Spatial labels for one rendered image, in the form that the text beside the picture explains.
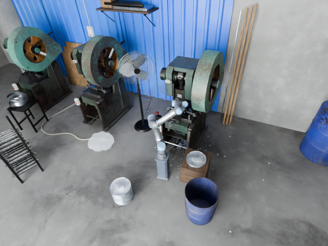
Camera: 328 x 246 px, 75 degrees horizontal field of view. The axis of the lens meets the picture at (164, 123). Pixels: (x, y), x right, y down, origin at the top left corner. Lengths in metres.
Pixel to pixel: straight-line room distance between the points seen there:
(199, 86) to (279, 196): 1.96
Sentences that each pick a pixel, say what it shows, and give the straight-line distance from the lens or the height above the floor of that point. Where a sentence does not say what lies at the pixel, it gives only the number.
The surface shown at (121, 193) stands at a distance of 3.08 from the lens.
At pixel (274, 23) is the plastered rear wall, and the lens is 3.81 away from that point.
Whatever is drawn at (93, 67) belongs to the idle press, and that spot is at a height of 1.41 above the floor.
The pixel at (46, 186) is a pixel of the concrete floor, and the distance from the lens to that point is 3.89.
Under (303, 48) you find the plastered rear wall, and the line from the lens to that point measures 3.93.
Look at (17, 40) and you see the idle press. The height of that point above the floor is 1.60.
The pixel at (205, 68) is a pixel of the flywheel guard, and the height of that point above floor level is 1.65.
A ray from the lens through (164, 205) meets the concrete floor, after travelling 3.19.
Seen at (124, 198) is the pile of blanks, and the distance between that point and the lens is 3.14.
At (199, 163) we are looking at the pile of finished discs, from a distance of 3.12.
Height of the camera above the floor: 2.80
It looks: 40 degrees down
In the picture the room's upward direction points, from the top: 3 degrees counter-clockwise
